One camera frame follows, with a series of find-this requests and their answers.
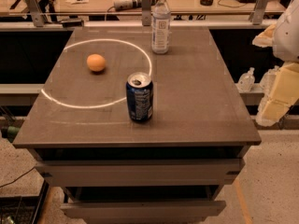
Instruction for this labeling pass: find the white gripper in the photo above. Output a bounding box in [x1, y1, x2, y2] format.
[252, 0, 299, 127]

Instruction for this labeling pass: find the blue pepsi can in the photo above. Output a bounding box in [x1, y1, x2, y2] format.
[126, 72, 153, 121]

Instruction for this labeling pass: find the clear plastic water bottle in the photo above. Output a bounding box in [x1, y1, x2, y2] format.
[151, 0, 171, 54]

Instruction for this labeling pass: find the upper grey drawer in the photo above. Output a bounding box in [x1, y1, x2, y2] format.
[36, 159, 245, 187]

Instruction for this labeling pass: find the grey drawer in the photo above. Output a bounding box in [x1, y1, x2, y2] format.
[36, 159, 245, 187]
[61, 200, 226, 224]

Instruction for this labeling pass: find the grey cabinet with drawers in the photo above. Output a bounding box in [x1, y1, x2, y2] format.
[14, 27, 261, 224]

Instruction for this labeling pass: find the orange fruit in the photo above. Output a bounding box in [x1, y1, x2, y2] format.
[87, 54, 106, 72]

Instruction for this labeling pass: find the lower grey drawer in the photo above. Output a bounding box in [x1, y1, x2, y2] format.
[61, 200, 226, 224]

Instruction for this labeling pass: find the grey metal bracket right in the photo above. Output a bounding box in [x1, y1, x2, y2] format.
[249, 0, 269, 25]

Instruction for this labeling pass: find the grey metal bracket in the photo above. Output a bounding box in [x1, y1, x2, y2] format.
[141, 0, 151, 26]
[24, 0, 45, 27]
[249, 0, 269, 25]

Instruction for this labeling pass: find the grey metal bracket middle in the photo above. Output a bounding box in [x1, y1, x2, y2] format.
[141, 0, 151, 26]

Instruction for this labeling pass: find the grey metal bracket left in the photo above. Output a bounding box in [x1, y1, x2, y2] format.
[24, 0, 45, 27]

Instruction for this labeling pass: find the black floor cable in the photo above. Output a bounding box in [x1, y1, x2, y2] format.
[0, 166, 37, 189]

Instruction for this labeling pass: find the black wire crate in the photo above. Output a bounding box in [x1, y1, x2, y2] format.
[0, 182, 49, 224]

